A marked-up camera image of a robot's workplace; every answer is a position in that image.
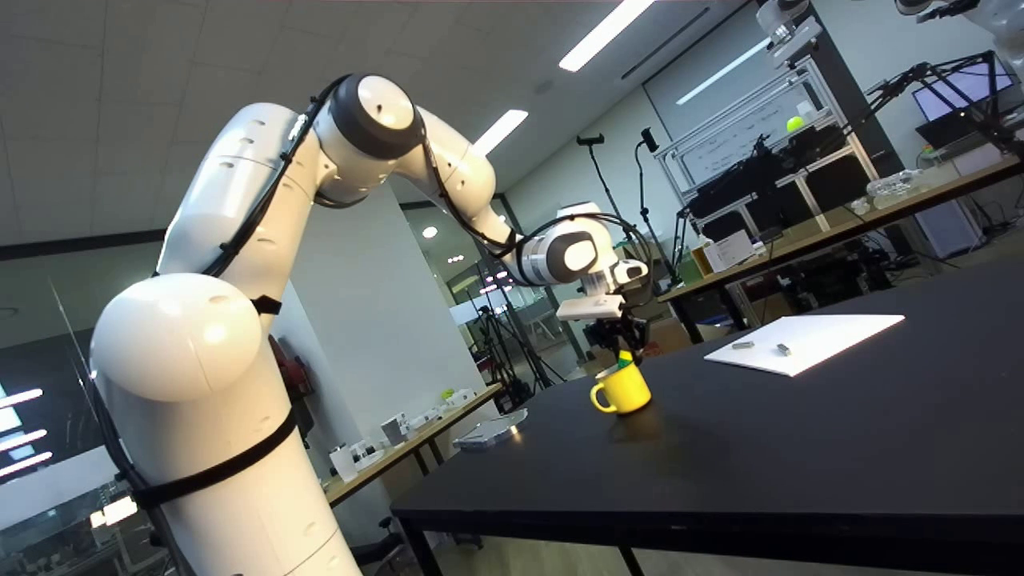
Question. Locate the metal shelf rack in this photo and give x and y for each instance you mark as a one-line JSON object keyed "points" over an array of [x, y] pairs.
{"points": [[748, 117]]}

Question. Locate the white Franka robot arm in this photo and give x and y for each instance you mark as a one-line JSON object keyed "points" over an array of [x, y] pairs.
{"points": [[203, 362]]}

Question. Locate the yellow mug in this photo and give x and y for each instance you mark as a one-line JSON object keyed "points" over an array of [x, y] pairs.
{"points": [[626, 392]]}

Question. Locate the white flat plate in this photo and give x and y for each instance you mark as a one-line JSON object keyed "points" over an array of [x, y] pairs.
{"points": [[806, 341]]}

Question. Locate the laptop screen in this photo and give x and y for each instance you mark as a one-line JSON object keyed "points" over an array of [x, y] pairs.
{"points": [[964, 101]]}

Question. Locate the black tripod stand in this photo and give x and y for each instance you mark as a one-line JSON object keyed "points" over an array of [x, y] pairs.
{"points": [[626, 202]]}

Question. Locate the short ceiling light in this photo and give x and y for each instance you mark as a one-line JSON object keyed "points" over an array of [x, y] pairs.
{"points": [[502, 133]]}

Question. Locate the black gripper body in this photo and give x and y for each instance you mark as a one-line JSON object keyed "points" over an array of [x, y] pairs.
{"points": [[608, 325]]}

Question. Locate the long wooden workbench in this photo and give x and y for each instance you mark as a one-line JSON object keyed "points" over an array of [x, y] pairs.
{"points": [[854, 218]]}

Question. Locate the black table leg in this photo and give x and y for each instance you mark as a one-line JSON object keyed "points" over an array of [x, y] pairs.
{"points": [[422, 544]]}

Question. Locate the long ceiling light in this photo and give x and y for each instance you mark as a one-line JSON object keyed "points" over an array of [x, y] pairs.
{"points": [[605, 32]]}

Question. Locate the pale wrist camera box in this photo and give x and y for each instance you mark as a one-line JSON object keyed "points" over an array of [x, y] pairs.
{"points": [[589, 307]]}

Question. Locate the yellow-green ball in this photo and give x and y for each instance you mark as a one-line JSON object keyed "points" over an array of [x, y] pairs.
{"points": [[796, 123]]}

